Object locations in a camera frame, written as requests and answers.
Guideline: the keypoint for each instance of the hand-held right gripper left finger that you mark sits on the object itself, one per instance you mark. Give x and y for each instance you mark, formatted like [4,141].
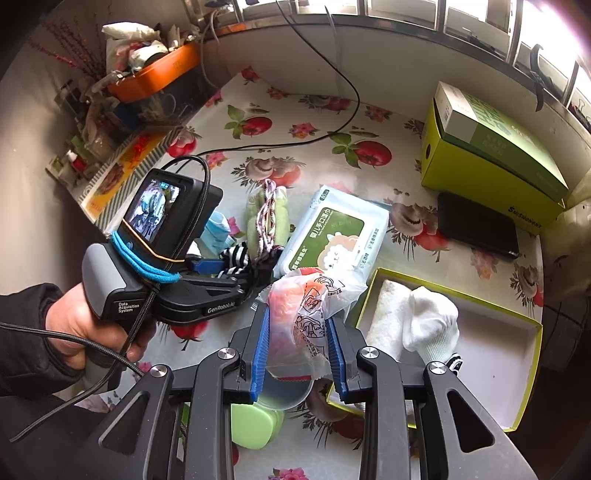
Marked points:
[261,355]

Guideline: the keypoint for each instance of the small green plastic case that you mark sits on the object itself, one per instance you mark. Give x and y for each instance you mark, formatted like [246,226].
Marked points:
[251,424]

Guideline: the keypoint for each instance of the yellow printed cardboard box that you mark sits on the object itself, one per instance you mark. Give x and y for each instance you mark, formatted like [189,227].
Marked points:
[120,170]

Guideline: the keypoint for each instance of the yellow-green shoe box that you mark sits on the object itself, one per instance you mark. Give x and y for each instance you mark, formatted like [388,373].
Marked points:
[466,170]

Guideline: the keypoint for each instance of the black white striped sock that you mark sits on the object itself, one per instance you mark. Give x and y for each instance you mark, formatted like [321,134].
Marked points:
[455,362]
[235,258]

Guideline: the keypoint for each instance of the white plastic bag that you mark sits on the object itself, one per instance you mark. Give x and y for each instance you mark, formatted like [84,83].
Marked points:
[129,33]

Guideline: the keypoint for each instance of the clear round plastic container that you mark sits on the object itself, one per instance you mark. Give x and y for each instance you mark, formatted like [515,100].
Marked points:
[286,392]

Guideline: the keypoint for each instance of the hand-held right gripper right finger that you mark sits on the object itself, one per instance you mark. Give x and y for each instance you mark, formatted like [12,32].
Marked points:
[337,360]

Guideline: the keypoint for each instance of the window frame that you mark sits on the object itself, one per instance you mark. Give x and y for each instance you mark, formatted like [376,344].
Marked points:
[415,34]

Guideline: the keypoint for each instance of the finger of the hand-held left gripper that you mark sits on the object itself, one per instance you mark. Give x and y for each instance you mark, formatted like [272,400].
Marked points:
[207,266]
[256,284]

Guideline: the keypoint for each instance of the clear plastic bag orange contents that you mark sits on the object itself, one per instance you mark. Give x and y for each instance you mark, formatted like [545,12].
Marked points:
[304,314]

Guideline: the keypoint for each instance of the green towel with crochet edge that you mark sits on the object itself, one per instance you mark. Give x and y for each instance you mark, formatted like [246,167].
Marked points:
[281,217]

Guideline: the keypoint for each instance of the blue face mask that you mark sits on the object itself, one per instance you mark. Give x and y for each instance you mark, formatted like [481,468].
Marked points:
[221,235]

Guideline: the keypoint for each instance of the white and green carton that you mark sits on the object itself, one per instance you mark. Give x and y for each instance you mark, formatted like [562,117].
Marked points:
[498,134]

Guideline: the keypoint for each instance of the white towel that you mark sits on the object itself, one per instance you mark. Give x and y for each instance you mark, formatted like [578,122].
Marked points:
[385,318]

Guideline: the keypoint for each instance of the person's left hand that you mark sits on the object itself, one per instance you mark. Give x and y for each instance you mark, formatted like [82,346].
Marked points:
[78,323]

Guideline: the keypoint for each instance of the person's left forearm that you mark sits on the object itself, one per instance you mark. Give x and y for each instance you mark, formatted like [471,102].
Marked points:
[23,360]

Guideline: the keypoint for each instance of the black phone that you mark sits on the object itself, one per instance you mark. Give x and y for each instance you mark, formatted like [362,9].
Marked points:
[475,226]

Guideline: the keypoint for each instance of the yellow-green box lid tray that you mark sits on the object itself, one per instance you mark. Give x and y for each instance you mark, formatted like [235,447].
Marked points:
[489,360]

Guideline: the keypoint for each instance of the wet wipes pack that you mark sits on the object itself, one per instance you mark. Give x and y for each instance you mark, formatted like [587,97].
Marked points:
[332,226]

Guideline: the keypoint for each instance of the orange plastic bin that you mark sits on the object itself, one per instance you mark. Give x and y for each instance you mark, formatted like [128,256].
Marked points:
[161,74]

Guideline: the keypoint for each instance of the floral tablecloth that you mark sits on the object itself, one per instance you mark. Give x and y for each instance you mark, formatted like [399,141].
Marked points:
[300,161]

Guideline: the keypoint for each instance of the dark glass tank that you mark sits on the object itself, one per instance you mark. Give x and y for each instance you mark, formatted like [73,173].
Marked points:
[175,101]

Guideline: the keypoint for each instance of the red dried branches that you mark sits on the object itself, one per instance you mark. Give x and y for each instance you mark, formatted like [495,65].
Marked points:
[69,50]

